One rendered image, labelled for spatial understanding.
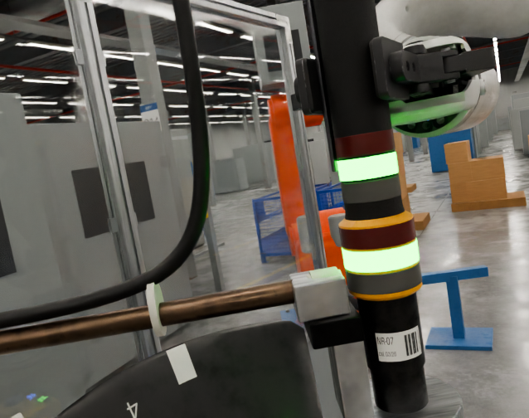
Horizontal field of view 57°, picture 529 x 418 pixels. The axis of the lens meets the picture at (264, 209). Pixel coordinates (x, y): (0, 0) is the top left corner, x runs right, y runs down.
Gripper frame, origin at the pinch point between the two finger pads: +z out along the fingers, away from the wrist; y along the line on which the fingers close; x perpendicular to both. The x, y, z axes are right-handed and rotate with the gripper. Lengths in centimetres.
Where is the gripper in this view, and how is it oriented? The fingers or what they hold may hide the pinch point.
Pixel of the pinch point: (352, 79)
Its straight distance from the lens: 29.6
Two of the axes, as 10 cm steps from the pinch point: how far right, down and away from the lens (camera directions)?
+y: -8.4, 0.8, 5.4
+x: -1.6, -9.8, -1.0
